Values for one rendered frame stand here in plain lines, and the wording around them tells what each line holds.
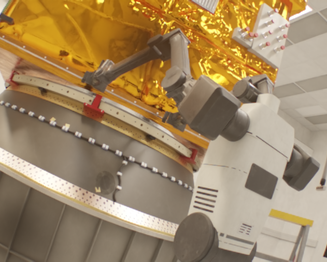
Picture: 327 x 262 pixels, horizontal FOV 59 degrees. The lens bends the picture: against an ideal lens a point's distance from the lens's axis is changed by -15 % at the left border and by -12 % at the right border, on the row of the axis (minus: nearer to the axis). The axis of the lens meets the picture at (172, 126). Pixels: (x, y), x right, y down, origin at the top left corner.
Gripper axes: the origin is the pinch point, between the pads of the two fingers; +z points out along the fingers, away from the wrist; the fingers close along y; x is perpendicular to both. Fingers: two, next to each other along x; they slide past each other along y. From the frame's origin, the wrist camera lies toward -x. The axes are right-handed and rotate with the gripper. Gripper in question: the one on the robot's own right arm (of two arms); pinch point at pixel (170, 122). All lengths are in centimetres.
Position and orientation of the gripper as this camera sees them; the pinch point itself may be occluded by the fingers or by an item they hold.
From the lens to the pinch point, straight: 192.0
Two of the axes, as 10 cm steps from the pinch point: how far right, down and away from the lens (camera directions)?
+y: -8.4, -4.2, -3.4
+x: -3.5, 9.0, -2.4
